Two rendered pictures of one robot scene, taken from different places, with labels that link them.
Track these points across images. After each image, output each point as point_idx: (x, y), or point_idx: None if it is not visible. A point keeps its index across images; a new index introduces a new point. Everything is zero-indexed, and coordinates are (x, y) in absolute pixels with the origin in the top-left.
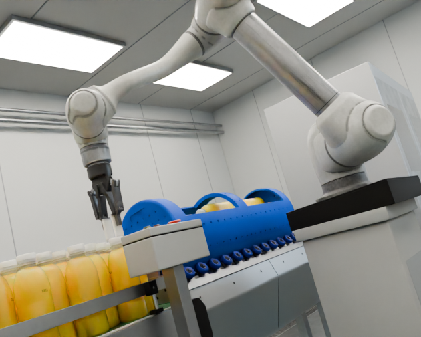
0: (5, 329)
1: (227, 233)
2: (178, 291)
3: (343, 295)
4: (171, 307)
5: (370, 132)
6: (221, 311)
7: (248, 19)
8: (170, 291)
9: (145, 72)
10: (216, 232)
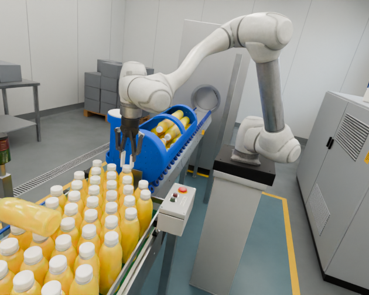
0: None
1: (176, 154)
2: None
3: (221, 205)
4: (167, 236)
5: (289, 159)
6: None
7: (275, 62)
8: None
9: (195, 66)
10: (173, 156)
